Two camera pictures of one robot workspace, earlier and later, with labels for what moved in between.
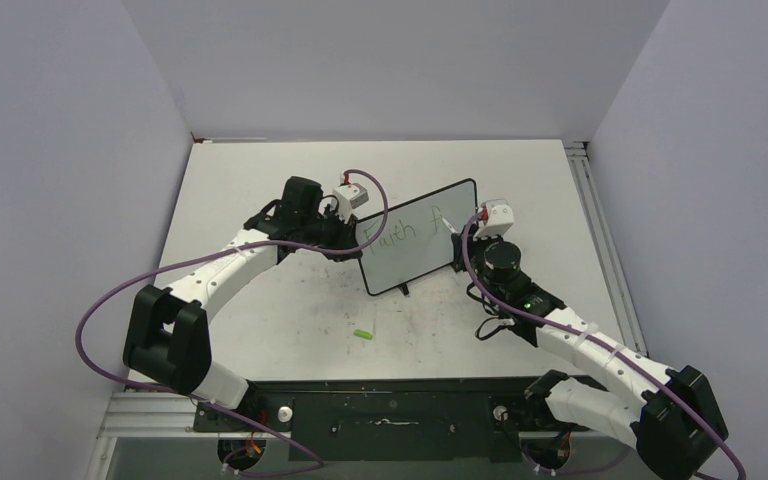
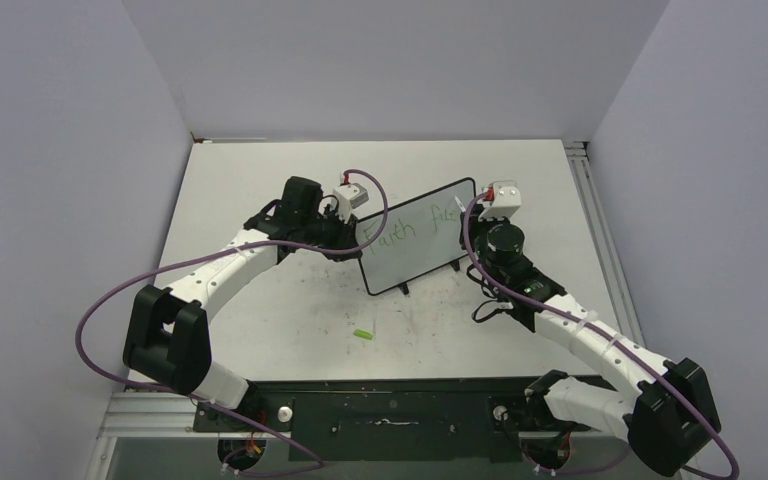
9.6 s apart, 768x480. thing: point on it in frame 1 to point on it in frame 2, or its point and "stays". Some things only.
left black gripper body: [329, 231] stays
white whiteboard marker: [451, 227] to [460, 204]
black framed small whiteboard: [413, 242] stays
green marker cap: [363, 334] stays
